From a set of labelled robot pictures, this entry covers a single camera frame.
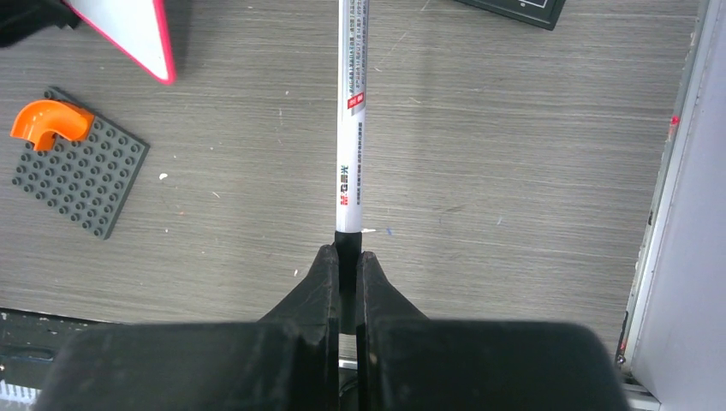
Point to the white marker pen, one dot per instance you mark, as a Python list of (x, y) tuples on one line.
[(352, 50)]

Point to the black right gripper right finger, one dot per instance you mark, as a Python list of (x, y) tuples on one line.
[(410, 362)]

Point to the black and white checkerboard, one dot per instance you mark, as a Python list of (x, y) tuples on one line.
[(539, 13)]

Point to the white board with pink frame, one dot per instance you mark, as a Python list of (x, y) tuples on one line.
[(137, 28)]

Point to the grey studded base plate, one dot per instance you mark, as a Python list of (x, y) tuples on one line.
[(87, 182)]

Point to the orange curved pipe piece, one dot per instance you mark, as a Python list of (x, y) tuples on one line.
[(41, 121)]

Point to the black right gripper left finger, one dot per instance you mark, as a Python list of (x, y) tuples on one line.
[(287, 360)]

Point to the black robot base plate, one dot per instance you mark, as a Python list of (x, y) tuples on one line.
[(30, 342)]

